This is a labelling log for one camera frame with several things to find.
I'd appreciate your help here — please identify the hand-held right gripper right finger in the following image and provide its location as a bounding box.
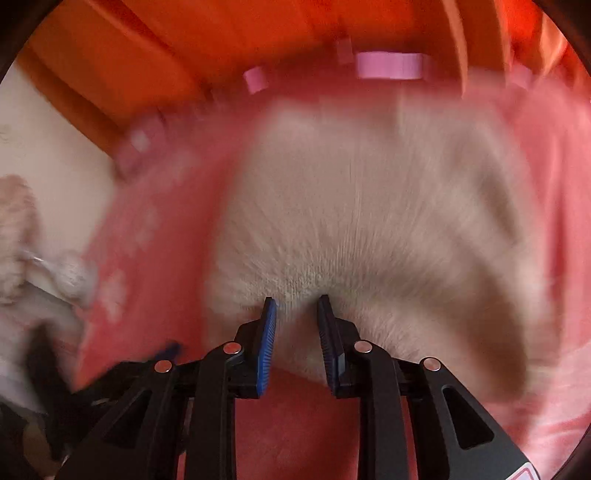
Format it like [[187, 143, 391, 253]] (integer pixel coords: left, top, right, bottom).
[[317, 294, 533, 480]]

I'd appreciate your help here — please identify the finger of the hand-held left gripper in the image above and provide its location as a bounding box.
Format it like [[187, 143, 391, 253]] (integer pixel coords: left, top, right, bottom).
[[139, 340, 184, 370]]

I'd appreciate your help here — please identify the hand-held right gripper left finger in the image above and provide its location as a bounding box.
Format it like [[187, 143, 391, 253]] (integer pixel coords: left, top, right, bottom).
[[55, 296, 278, 480]]

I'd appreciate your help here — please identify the cream sweater with black hearts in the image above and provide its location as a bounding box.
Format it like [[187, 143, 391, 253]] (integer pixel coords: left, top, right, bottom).
[[203, 92, 560, 403]]

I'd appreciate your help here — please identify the pink fleece blanket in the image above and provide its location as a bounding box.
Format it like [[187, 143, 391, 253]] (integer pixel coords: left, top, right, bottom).
[[74, 69, 591, 480]]

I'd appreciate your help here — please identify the pink polka dot pillow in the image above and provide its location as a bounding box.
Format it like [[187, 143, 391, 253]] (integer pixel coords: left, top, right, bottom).
[[115, 39, 548, 174]]

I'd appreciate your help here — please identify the orange curtain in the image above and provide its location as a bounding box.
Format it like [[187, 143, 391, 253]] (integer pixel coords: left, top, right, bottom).
[[17, 0, 579, 154]]

